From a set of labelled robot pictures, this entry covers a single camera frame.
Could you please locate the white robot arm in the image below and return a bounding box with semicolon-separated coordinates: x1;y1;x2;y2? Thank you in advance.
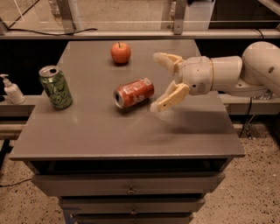
150;41;280;112

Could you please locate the metal frame post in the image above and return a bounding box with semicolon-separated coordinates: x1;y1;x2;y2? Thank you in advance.
57;0;84;34
171;0;187;35

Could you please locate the black cable on ledge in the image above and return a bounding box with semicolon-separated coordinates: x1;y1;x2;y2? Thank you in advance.
6;0;99;37

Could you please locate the red Coca-Cola can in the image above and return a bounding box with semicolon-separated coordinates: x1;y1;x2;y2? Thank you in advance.
113;78;154;109

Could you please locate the black cable on floor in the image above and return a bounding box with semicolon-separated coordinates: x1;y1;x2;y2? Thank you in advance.
0;178;33;188

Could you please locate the top grey drawer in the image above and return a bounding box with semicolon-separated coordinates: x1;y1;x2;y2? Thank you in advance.
31;172;225;197

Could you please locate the green soda can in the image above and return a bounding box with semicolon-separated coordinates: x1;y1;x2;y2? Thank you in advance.
38;66;73;109

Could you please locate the middle grey drawer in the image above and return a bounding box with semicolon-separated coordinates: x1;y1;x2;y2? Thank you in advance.
59;195;205;214

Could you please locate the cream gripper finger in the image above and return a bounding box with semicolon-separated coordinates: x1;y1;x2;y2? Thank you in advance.
150;81;190;112
153;52;183;75

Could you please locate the metal frame post left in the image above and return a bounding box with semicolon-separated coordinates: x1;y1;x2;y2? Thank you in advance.
57;0;84;34

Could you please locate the metal frame post right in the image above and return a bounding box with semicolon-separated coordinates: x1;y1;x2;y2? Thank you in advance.
171;0;187;35

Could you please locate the grey drawer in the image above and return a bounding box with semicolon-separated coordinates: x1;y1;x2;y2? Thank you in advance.
59;195;205;214
31;172;225;197
74;213;193;224

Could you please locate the white pump bottle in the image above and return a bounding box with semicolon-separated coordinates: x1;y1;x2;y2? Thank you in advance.
0;74;25;104

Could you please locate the grey drawer cabinet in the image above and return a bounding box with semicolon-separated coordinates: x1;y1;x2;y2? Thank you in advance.
9;38;247;224

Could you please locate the red apple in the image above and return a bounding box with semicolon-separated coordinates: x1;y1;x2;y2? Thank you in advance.
110;42;131;64

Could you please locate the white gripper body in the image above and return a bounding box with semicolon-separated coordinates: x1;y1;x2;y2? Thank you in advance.
178;56;214;95

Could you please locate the bottom grey drawer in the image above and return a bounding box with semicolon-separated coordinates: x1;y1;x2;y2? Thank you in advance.
74;213;193;224

